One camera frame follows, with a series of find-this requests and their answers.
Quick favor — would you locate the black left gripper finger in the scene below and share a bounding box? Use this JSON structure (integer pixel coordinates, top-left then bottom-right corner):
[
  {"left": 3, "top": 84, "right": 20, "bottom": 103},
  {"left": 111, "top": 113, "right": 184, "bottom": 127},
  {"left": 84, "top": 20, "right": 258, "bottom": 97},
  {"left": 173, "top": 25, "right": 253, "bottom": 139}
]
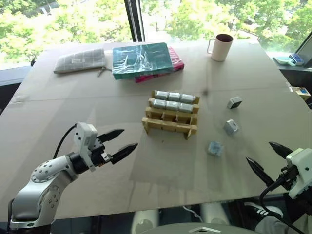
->
[
  {"left": 97, "top": 129, "right": 125, "bottom": 144},
  {"left": 110, "top": 143, "right": 139, "bottom": 165}
]

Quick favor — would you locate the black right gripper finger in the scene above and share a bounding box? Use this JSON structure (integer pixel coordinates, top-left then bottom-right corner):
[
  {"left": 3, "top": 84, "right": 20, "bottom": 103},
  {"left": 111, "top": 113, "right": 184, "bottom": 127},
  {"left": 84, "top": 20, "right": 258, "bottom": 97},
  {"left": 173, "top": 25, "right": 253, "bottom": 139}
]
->
[
  {"left": 245, "top": 156, "right": 276, "bottom": 186},
  {"left": 268, "top": 141, "right": 293, "bottom": 159}
]

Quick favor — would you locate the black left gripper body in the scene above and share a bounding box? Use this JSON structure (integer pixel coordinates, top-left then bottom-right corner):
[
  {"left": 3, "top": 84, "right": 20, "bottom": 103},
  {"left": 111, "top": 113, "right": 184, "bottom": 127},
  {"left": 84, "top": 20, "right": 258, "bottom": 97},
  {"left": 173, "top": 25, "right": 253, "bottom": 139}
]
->
[{"left": 88, "top": 136, "right": 114, "bottom": 169}]

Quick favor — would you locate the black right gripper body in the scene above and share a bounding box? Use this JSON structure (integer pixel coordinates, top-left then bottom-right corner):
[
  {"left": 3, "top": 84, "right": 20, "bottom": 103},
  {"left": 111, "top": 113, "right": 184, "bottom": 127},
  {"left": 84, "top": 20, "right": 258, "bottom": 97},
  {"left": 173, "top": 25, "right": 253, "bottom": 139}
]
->
[{"left": 276, "top": 165, "right": 297, "bottom": 190}]

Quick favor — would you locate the wooden slotted rack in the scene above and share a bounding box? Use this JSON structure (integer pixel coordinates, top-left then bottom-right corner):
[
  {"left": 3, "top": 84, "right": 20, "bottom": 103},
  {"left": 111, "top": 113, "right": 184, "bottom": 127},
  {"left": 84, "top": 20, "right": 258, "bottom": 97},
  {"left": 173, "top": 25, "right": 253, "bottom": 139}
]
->
[{"left": 141, "top": 90, "right": 201, "bottom": 141}]

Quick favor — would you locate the blue and white box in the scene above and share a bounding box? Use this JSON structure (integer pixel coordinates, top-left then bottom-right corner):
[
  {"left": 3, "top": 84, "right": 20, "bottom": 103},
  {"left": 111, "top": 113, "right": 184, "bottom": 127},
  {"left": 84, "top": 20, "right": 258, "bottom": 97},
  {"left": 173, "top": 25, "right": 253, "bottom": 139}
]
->
[{"left": 288, "top": 54, "right": 306, "bottom": 66}]

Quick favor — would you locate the black shoe with white stripes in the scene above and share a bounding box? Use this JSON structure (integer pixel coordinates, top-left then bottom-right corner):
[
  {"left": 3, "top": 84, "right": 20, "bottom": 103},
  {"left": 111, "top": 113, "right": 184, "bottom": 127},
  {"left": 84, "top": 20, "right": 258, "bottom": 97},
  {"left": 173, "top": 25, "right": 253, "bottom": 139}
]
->
[{"left": 244, "top": 201, "right": 284, "bottom": 220}]

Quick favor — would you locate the grey trouser leg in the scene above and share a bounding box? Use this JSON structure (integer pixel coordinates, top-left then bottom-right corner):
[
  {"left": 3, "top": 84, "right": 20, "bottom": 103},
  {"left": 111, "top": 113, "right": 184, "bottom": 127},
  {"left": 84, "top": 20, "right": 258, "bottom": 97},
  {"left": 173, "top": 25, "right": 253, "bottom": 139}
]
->
[{"left": 254, "top": 215, "right": 294, "bottom": 234}]

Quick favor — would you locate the white cylindrical leg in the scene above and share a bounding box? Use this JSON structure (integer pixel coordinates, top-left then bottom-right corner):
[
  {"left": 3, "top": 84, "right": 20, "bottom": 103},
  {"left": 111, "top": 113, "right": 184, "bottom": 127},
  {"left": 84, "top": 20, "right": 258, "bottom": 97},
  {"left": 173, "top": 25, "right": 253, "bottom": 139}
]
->
[
  {"left": 134, "top": 209, "right": 159, "bottom": 229},
  {"left": 201, "top": 203, "right": 230, "bottom": 224}
]

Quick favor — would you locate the teal wrapped book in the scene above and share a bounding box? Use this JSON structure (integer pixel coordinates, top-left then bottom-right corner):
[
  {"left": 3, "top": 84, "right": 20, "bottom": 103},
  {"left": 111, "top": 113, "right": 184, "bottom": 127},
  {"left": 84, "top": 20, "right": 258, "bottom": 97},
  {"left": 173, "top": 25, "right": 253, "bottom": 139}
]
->
[{"left": 112, "top": 42, "right": 174, "bottom": 81}]

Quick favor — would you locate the grey checked zipper pouch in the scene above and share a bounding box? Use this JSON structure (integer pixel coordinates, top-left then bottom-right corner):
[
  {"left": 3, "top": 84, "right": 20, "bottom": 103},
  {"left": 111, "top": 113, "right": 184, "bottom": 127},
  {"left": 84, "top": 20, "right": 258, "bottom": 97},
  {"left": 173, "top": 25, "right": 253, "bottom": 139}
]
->
[{"left": 53, "top": 48, "right": 107, "bottom": 78}]

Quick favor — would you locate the grey rounded robot body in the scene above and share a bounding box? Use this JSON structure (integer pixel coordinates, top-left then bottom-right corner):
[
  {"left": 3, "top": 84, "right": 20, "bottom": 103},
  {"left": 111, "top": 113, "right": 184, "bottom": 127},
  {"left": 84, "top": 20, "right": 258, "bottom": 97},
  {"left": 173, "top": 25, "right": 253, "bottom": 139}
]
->
[{"left": 150, "top": 221, "right": 254, "bottom": 234}]

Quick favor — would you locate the pink book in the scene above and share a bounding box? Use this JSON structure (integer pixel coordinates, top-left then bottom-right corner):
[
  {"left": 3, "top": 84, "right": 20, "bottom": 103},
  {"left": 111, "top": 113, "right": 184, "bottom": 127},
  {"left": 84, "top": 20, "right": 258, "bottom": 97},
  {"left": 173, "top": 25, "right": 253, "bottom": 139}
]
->
[{"left": 134, "top": 46, "right": 185, "bottom": 84}]

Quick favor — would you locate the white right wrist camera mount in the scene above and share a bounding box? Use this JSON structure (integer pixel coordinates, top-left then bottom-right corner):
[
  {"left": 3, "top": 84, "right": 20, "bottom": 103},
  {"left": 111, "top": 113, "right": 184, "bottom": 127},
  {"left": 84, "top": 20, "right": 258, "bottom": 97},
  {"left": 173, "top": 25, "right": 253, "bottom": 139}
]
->
[{"left": 285, "top": 148, "right": 312, "bottom": 198}]

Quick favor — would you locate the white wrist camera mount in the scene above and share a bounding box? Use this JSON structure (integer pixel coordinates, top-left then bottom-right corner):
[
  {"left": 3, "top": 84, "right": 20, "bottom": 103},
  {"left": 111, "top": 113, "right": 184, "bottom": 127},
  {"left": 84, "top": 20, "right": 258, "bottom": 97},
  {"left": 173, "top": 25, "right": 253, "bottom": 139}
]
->
[
  {"left": 73, "top": 122, "right": 98, "bottom": 173},
  {"left": 285, "top": 148, "right": 312, "bottom": 198}
]

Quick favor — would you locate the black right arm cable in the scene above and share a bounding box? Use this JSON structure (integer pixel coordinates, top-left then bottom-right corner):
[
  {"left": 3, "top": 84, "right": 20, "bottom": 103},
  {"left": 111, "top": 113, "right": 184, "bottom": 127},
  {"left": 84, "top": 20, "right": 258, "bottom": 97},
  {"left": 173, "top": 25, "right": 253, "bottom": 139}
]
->
[{"left": 259, "top": 175, "right": 305, "bottom": 234}]

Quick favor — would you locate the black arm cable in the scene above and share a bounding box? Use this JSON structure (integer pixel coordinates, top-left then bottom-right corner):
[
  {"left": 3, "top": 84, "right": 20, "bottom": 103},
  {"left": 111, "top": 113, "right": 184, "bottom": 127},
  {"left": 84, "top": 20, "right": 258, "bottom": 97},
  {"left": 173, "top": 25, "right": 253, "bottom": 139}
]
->
[
  {"left": 53, "top": 123, "right": 78, "bottom": 159},
  {"left": 259, "top": 175, "right": 305, "bottom": 234}
]

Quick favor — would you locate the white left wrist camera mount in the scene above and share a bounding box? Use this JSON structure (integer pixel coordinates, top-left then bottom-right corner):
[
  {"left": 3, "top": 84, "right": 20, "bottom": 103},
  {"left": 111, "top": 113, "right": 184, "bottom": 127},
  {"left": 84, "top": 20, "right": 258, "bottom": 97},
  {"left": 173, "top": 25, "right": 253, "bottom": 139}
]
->
[{"left": 73, "top": 122, "right": 98, "bottom": 173}]

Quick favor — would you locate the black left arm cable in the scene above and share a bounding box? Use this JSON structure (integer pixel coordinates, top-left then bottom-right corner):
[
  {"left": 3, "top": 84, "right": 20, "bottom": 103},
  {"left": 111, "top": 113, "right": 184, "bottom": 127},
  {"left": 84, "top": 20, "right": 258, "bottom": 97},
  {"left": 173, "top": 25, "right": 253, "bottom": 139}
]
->
[{"left": 53, "top": 123, "right": 78, "bottom": 159}]

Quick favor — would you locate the white cable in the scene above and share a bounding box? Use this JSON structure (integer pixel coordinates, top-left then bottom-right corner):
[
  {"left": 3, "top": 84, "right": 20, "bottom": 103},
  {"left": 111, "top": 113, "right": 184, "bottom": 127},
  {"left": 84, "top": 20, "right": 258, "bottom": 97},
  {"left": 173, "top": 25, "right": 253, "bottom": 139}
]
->
[{"left": 182, "top": 205, "right": 203, "bottom": 221}]

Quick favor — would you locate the beige mug with handle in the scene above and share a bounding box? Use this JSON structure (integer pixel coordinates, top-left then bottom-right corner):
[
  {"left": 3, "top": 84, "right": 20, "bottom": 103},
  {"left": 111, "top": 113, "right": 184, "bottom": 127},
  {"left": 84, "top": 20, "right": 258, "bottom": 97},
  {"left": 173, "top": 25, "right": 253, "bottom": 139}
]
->
[{"left": 207, "top": 33, "right": 234, "bottom": 62}]

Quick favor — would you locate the dark window frame post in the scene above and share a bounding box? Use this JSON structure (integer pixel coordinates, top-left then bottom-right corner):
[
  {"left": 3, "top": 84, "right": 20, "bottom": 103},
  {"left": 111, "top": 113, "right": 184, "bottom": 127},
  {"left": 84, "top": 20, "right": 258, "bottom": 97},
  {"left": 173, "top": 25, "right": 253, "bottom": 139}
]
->
[{"left": 124, "top": 0, "right": 146, "bottom": 43}]

